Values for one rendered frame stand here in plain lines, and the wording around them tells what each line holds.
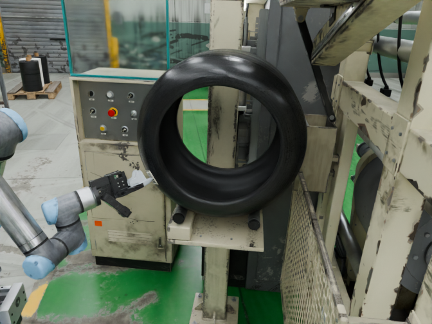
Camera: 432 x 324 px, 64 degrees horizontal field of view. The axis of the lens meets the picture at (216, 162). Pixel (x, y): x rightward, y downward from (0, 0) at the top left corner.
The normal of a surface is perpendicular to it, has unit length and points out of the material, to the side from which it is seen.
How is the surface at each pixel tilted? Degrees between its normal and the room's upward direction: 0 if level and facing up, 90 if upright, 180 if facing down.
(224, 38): 90
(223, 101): 90
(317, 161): 90
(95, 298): 0
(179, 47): 90
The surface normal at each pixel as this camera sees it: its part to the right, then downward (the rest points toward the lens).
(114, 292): 0.04, -0.92
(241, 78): -0.06, 0.21
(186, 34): 0.13, 0.39
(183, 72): -0.40, -0.38
